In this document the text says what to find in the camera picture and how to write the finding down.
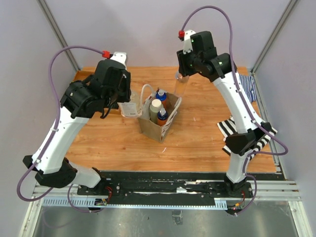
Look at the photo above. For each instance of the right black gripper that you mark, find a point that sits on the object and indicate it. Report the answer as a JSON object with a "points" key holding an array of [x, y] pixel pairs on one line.
{"points": [[183, 68]]}

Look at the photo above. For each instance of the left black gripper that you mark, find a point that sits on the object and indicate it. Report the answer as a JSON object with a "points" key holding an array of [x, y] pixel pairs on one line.
{"points": [[126, 82]]}

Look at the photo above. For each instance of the clear bottle pink cap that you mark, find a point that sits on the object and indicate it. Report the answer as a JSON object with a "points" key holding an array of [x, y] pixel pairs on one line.
{"points": [[181, 84]]}

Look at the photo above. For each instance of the clear bottle white cap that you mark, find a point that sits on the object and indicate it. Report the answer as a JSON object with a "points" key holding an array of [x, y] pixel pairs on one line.
{"points": [[131, 109]]}

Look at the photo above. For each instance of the blue white striped cloth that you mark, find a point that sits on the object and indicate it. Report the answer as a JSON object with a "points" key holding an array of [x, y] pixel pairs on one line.
{"points": [[248, 84]]}

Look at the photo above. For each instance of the black white striped cloth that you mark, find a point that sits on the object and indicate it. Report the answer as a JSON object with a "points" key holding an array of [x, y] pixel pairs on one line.
{"points": [[240, 143]]}

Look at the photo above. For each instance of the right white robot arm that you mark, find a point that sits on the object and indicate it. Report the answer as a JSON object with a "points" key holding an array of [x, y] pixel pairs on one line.
{"points": [[220, 70]]}

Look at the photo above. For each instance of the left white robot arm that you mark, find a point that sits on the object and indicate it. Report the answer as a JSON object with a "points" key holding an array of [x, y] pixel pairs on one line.
{"points": [[76, 108]]}

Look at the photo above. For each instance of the canvas tote bag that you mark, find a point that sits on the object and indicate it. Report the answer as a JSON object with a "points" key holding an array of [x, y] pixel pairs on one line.
{"points": [[147, 127]]}

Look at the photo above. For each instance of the wooden compartment tray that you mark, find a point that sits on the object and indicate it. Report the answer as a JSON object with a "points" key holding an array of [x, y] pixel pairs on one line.
{"points": [[83, 74]]}

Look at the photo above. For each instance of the orange spray bottle back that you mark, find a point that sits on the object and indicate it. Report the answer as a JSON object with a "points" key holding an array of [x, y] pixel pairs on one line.
{"points": [[162, 96]]}

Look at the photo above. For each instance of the orange spray bottle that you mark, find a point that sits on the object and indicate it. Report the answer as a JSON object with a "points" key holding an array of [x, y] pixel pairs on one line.
{"points": [[162, 96], [162, 117]]}

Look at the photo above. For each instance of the orange spray bottle front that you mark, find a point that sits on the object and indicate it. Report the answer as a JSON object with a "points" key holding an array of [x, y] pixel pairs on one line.
{"points": [[162, 117]]}

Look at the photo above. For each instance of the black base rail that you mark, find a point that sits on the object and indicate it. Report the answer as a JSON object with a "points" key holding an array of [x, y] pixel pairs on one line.
{"points": [[167, 188]]}

